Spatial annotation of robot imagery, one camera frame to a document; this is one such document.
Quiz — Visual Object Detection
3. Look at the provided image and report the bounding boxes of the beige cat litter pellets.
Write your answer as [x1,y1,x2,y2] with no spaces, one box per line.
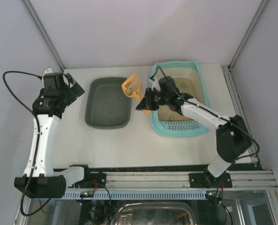
[157,77,200,122]

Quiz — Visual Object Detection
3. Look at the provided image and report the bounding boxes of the light blue slotted cable duct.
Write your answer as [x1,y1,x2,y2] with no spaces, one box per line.
[61,190,206,201]

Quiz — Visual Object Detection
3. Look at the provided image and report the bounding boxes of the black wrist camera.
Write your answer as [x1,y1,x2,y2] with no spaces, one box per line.
[43,73,65,89]
[158,76,177,95]

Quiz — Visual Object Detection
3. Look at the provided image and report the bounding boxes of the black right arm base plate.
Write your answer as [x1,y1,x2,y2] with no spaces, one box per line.
[189,168,233,188]

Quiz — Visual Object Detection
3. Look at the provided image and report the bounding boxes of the aluminium mounting rail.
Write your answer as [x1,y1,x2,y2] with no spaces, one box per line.
[105,171,278,190]

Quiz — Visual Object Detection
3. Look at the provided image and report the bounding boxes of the yellow litter scoop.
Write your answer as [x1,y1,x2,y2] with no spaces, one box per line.
[121,74,142,103]

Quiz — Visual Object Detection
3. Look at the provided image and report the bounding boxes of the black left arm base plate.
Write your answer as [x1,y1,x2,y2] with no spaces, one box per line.
[82,166,107,188]

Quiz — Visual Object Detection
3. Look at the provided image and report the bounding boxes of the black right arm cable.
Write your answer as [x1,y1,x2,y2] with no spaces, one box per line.
[148,66,260,162]

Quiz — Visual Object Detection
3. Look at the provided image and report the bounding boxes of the teal cat litter box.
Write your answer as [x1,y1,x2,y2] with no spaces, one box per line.
[148,61,211,137]

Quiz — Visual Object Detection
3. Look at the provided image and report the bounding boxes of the right side aluminium rail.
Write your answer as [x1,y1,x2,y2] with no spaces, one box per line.
[221,65,259,163]

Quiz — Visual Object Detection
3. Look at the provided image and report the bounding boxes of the left aluminium frame post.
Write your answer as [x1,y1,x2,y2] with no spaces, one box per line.
[21,0,65,71]

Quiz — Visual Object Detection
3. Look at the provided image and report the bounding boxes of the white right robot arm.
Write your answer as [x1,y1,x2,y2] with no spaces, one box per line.
[136,88,252,178]

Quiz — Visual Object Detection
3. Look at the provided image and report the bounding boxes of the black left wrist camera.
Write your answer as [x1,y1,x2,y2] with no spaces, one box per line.
[43,73,65,89]

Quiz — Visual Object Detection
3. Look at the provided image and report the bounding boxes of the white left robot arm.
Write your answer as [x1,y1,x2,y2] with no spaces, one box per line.
[14,73,85,199]

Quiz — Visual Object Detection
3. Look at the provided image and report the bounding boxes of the right aluminium frame post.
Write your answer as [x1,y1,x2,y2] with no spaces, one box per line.
[228,0,271,70]

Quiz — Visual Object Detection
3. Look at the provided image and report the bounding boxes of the steel wire basket below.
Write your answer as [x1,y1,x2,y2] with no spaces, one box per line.
[112,202,197,225]

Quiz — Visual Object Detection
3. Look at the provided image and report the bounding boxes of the aluminium frame post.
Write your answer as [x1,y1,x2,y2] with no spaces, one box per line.
[21,0,65,71]
[228,0,271,70]

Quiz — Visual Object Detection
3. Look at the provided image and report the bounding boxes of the grey plastic waste tray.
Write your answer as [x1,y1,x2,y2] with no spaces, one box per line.
[85,77,132,129]

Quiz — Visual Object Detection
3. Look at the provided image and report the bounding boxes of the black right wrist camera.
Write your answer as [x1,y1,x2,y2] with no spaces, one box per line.
[158,76,177,95]

